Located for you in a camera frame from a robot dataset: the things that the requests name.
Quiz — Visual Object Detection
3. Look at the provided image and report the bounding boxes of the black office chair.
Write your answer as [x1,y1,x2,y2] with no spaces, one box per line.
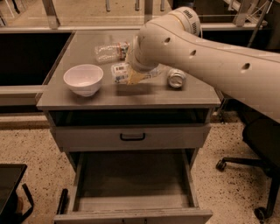
[216,102,280,221]

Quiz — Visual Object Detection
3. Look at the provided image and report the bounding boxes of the black side drawer handle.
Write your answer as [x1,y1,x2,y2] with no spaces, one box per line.
[57,188,68,214]

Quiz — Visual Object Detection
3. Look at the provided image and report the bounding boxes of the metal stand with pole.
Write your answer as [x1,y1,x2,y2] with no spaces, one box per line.
[248,0,274,47]

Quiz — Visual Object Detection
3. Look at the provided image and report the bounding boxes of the grey drawer cabinet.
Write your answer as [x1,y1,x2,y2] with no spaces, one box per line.
[35,28,222,224]

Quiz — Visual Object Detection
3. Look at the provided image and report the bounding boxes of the closed grey drawer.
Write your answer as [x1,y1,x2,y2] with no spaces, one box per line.
[52,124,211,152]

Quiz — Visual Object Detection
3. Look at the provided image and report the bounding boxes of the black stool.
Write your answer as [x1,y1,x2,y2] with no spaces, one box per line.
[0,164,34,224]

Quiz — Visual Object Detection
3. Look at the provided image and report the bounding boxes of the white ceramic bowl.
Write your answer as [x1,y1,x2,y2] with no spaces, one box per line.
[63,64,103,97]

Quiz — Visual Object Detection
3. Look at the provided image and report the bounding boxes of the open grey middle drawer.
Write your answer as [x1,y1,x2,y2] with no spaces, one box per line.
[53,148,214,224]

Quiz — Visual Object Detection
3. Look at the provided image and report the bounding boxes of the clear plastic water bottle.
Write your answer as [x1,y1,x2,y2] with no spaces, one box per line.
[94,42,130,63]

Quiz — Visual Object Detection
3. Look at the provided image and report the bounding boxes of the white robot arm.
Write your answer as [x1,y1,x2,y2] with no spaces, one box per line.
[127,7,280,123]

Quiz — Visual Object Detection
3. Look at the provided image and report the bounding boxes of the crushed silver can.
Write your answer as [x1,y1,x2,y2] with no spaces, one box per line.
[167,68,186,88]

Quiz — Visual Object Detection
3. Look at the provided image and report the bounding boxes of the blue labelled plastic bottle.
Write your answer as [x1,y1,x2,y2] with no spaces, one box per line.
[111,62,161,85]

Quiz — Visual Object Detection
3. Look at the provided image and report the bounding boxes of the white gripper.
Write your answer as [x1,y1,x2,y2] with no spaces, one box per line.
[125,35,158,85]

